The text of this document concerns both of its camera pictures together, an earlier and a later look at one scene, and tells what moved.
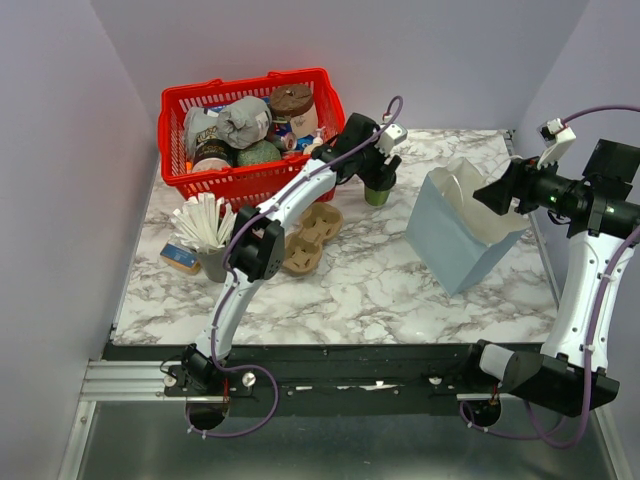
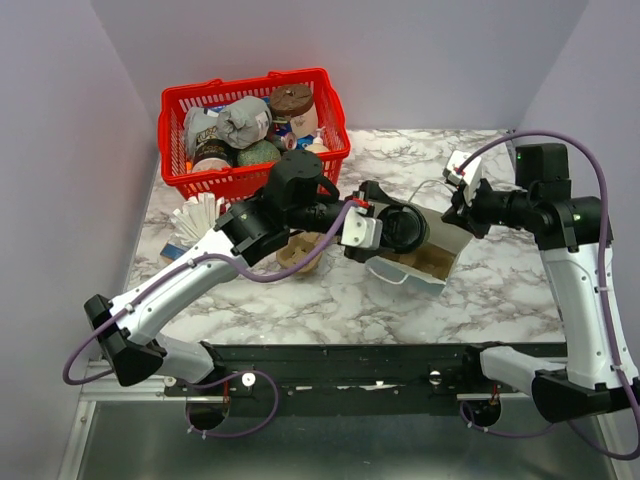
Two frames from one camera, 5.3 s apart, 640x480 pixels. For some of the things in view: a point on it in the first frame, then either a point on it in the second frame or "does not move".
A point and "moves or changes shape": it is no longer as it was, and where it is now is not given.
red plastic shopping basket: (243, 183) does not move
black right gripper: (519, 181) → (467, 216)
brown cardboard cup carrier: (320, 222) does not move
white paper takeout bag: (457, 236) → (424, 270)
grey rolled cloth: (244, 122) does not move
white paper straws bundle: (205, 223) does not move
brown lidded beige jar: (296, 102) does not move
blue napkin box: (180, 258) does not move
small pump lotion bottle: (317, 141) does not move
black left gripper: (375, 178) → (370, 192)
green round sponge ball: (258, 152) does not move
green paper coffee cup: (377, 198) moves or changes shape
